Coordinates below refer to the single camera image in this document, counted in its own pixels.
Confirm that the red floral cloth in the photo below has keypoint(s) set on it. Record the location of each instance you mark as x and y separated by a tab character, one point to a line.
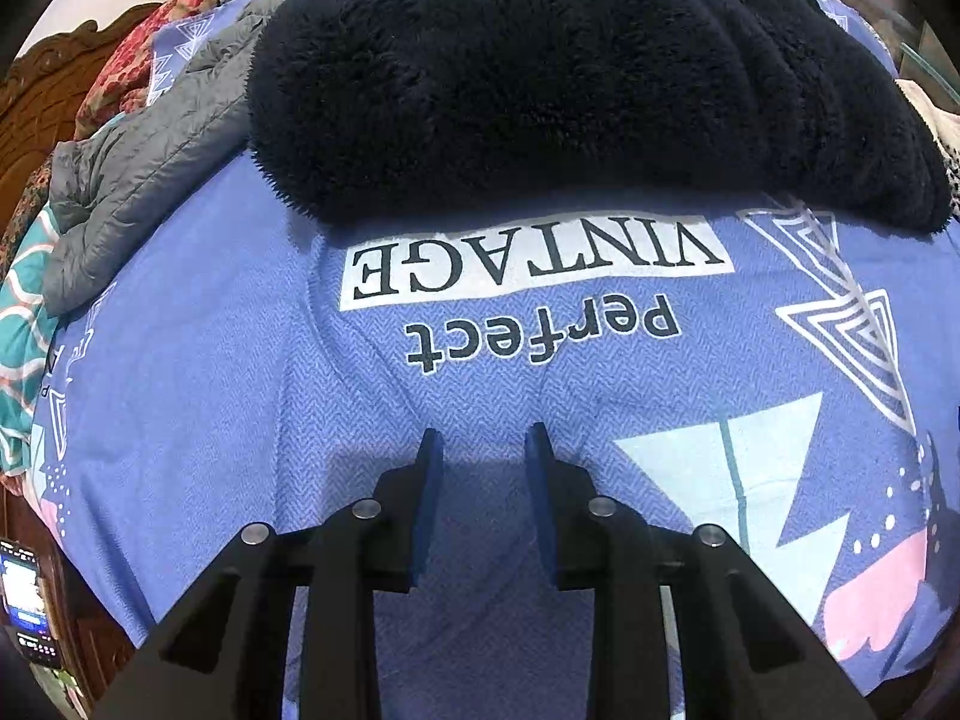
150	37

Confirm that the black smartphone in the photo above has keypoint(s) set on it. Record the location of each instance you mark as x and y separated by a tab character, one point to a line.
26	600

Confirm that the dark navy fleece garment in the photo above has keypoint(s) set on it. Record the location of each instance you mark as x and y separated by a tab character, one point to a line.
562	75

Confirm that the teal patterned cloth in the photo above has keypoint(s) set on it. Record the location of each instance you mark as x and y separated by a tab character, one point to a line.
22	315

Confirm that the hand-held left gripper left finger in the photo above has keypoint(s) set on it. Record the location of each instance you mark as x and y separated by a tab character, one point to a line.
424	510

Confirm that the blue printed bedsheet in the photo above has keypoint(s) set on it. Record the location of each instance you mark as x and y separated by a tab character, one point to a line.
225	427

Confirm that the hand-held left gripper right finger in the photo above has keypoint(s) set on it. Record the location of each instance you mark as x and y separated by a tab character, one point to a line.
541	510

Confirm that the carved wooden headboard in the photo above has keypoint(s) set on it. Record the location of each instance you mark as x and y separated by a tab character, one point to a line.
45	90

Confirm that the black and white patterned cloth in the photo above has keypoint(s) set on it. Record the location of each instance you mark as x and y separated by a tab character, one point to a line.
941	139

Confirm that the grey puffer jacket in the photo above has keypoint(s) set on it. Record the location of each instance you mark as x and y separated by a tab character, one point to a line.
142	172

